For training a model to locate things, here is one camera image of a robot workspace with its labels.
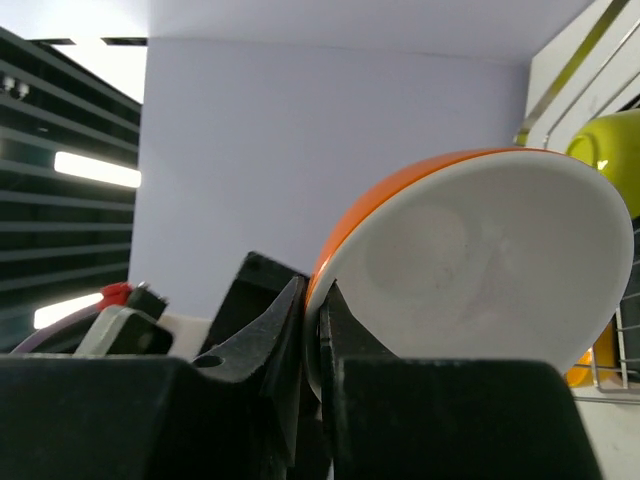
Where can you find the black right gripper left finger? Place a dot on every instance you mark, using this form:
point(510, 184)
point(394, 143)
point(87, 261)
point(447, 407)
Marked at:
point(231, 413)

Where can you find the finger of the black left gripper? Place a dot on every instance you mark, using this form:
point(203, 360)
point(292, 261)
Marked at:
point(258, 281)

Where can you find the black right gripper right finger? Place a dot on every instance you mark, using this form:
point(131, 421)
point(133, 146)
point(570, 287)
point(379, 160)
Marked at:
point(394, 418)

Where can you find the orange bowl white inside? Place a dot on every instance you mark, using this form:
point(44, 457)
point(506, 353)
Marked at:
point(425, 260)

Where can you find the lime green bowl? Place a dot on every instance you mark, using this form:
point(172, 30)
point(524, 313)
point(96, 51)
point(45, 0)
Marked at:
point(610, 145)

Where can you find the yellow orange plastic bowl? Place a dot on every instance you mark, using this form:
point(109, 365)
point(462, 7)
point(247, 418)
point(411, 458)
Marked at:
point(599, 361)

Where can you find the steel wire dish rack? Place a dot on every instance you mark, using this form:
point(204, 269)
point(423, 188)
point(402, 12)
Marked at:
point(576, 251)

